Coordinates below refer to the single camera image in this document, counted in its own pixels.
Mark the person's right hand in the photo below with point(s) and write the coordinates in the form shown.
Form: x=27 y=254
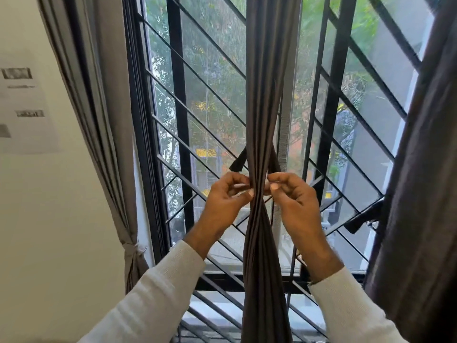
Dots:
x=303 y=217

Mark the person's left hand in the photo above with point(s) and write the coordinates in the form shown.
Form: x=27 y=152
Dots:
x=221 y=210

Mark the dark grey curtain tie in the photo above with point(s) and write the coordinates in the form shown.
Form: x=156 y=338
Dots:
x=364 y=217
x=238 y=163

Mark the light grey curtain tie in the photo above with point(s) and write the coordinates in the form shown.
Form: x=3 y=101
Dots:
x=134 y=246

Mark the dark grey curtain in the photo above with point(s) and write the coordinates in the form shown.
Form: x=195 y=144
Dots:
x=421 y=175
x=267 y=85

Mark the light grey curtain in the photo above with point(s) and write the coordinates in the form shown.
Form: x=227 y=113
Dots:
x=107 y=103

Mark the person's right forearm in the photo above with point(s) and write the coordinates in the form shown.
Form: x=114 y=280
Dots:
x=357 y=310

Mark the person's left forearm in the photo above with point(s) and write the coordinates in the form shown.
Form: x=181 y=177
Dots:
x=150 y=303

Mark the orange brick building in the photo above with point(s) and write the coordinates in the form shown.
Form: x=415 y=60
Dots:
x=294 y=139

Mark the white printed paper sheet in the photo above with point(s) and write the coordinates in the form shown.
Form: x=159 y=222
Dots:
x=28 y=139

